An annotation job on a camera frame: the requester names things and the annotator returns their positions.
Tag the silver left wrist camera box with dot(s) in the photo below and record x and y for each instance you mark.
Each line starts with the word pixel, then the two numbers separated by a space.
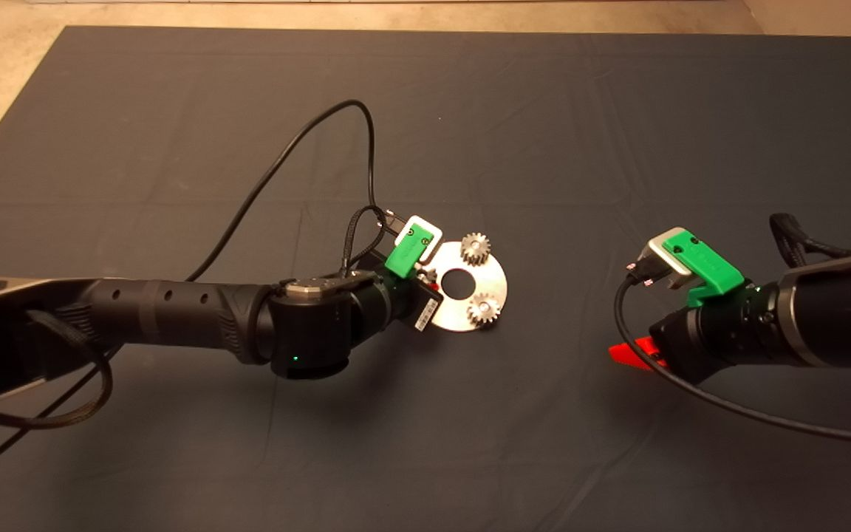
pixel 431 229

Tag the dark grey table cloth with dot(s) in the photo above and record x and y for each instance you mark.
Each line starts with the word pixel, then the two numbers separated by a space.
pixel 425 443

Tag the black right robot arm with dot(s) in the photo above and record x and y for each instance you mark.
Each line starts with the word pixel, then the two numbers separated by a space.
pixel 832 310

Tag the round metal carrier plate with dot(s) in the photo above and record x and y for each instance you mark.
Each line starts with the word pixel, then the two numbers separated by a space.
pixel 462 314

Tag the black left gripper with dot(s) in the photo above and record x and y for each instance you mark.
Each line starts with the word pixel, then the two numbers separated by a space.
pixel 411 299

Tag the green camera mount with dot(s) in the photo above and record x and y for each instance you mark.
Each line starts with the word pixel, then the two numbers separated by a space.
pixel 713 266
pixel 403 255

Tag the green left camera mount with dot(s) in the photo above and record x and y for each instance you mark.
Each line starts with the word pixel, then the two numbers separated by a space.
pixel 403 255

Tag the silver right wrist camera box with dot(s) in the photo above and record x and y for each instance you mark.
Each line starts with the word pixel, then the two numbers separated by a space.
pixel 665 255

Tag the green right camera mount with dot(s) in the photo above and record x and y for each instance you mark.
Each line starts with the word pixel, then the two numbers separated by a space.
pixel 713 266

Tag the dark steel planetary gear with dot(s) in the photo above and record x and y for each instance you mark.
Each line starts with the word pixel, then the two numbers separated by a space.
pixel 475 247
pixel 488 314

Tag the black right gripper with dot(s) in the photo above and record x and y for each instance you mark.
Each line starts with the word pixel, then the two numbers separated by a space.
pixel 684 343

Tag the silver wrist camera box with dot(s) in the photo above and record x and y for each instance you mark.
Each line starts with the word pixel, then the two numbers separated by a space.
pixel 665 255
pixel 431 229

